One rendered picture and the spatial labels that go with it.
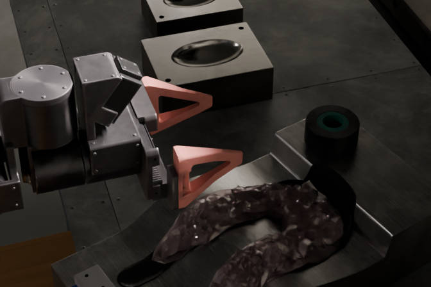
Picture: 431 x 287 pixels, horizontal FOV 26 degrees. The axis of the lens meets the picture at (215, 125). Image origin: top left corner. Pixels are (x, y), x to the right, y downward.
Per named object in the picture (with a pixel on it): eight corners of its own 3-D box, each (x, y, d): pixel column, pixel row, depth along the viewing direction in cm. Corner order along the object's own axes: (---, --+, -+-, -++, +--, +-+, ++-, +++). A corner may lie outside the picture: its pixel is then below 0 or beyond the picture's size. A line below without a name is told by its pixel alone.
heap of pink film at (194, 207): (213, 334, 118) (213, 293, 113) (141, 248, 130) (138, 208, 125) (367, 248, 130) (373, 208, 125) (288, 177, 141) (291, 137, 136)
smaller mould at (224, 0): (158, 49, 177) (156, 22, 173) (141, 13, 187) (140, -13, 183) (242, 34, 181) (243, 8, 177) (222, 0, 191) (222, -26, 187)
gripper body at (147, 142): (137, 88, 97) (67, 100, 95) (164, 149, 89) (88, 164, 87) (139, 136, 101) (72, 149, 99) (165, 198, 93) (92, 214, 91)
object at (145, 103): (206, 63, 100) (120, 78, 98) (228, 102, 95) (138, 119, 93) (205, 113, 104) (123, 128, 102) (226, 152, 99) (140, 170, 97)
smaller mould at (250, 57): (163, 120, 161) (161, 88, 156) (142, 71, 172) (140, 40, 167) (272, 99, 165) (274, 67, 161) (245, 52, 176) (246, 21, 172)
